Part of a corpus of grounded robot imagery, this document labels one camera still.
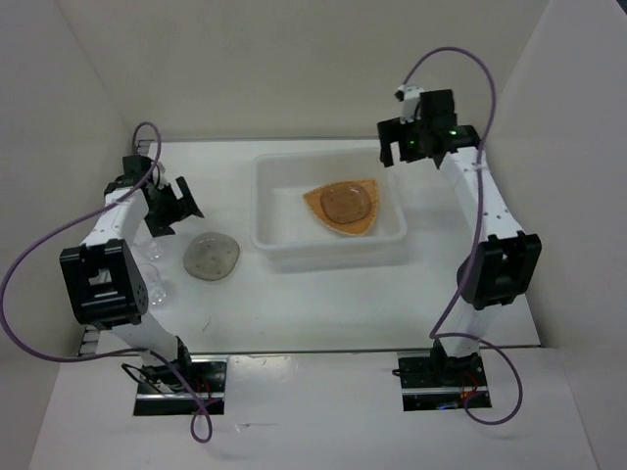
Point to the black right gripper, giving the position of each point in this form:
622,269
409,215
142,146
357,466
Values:
393,130

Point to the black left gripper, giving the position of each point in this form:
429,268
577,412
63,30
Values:
183,207

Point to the woven bamboo fan tray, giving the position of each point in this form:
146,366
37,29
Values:
355,229

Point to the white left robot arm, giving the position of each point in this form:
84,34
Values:
103,280

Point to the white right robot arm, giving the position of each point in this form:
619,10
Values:
503,256

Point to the translucent plastic bin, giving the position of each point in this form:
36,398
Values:
284,230

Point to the clear glass cup rear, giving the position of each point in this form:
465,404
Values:
148,248

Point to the clear glass cup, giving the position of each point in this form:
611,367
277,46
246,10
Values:
148,248
155,285

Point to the clear glass cup front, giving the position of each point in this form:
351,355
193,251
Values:
155,285

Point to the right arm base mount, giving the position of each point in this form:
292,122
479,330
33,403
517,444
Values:
425,389

